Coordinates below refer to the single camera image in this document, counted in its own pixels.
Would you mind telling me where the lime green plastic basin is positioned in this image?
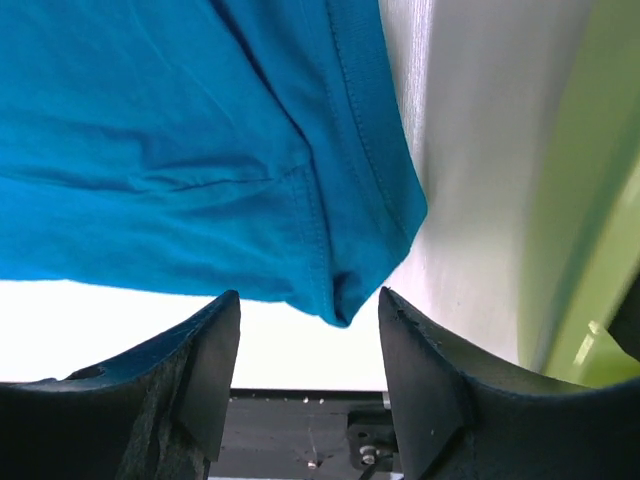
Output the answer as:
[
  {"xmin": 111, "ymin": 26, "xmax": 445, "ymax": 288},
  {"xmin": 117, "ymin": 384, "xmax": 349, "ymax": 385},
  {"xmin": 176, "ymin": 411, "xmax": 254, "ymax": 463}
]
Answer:
[{"xmin": 518, "ymin": 1, "xmax": 639, "ymax": 388}]

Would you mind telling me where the teal blue t-shirt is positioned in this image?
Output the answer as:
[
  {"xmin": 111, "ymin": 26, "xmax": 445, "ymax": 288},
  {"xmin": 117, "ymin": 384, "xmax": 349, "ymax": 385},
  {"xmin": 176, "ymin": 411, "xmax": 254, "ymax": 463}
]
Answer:
[{"xmin": 1, "ymin": 1, "xmax": 427, "ymax": 327}]

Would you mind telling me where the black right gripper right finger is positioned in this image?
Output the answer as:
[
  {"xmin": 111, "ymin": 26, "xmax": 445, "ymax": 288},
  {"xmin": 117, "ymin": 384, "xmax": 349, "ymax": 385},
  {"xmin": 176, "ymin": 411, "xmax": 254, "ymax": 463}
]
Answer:
[{"xmin": 378, "ymin": 288, "xmax": 639, "ymax": 479}]

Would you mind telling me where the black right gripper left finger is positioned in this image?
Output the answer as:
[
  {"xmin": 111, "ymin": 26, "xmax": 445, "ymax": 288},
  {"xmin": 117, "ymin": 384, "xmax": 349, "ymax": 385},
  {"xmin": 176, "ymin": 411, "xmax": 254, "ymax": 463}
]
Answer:
[{"xmin": 1, "ymin": 291, "xmax": 241, "ymax": 479}]

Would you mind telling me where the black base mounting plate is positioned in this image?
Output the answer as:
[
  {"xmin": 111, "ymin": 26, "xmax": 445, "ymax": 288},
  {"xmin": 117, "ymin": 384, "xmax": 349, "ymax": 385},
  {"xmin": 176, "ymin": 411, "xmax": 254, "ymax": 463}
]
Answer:
[{"xmin": 209, "ymin": 389, "xmax": 403, "ymax": 480}]

